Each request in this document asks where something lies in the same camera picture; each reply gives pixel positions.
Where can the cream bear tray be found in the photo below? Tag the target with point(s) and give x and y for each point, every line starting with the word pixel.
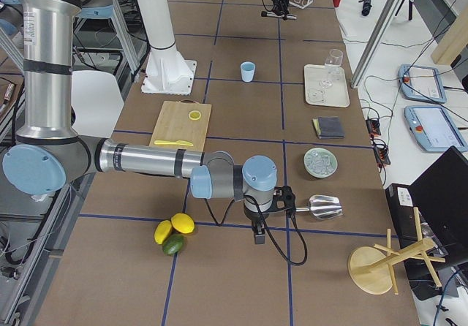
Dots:
pixel 323 90

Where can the lower teach pendant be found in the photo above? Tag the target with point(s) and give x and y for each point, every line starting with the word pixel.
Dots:
pixel 433 129

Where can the steel muddler black tip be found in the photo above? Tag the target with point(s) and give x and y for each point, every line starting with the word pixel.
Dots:
pixel 267 14

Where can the upper teach pendant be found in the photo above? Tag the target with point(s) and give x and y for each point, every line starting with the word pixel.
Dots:
pixel 420 83

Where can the wooden cup tree stand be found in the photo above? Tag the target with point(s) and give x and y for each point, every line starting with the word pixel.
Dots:
pixel 371 267

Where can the yellow plastic knife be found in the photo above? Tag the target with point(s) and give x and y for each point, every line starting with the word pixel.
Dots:
pixel 177 142

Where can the yellow lemon upper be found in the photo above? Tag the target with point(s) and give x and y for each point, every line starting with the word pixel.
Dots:
pixel 183 223

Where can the green lime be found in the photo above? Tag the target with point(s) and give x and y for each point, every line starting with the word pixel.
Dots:
pixel 173 244

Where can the teach pendant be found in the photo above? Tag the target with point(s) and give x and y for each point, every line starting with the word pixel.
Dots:
pixel 433 129
pixel 420 83

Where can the light blue plastic cup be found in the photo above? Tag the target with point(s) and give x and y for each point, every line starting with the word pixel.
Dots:
pixel 247 71

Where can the yellow lemon left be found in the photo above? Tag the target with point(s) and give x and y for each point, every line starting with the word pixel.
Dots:
pixel 163 231

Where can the grey folded cloth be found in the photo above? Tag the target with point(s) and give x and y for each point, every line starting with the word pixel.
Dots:
pixel 328 127

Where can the green bowl of ice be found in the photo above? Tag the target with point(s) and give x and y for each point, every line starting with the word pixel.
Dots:
pixel 320 162

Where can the aluminium frame post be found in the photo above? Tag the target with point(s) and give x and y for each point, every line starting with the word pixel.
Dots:
pixel 375 39

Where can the clear wine glass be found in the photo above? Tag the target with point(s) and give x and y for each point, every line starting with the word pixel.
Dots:
pixel 332 64

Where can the black laptop computer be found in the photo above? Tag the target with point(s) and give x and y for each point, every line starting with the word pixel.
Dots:
pixel 440 194

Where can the steel ice scoop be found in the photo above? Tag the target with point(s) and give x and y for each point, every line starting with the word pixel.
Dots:
pixel 322 207

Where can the bamboo cutting board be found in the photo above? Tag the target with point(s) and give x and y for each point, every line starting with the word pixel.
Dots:
pixel 173 124

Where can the white plastic chair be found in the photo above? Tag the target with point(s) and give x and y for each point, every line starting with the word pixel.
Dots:
pixel 96 101

